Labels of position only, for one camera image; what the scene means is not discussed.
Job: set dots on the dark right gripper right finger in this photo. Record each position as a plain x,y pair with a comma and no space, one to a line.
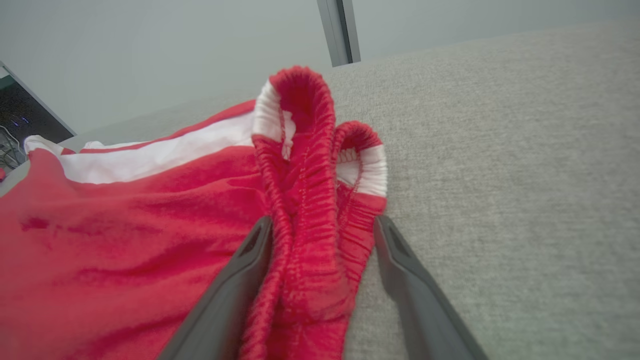
425,310

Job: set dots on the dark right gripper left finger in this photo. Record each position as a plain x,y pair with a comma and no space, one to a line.
225,300

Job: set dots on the red shorts with white trim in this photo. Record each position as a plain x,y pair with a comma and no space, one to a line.
125,240

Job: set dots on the grey fabric sofa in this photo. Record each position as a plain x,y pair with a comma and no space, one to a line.
500,175

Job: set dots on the black electronics rack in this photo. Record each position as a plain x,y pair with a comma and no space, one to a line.
25,120

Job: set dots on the grey metal partition post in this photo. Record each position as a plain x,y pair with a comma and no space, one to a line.
337,30

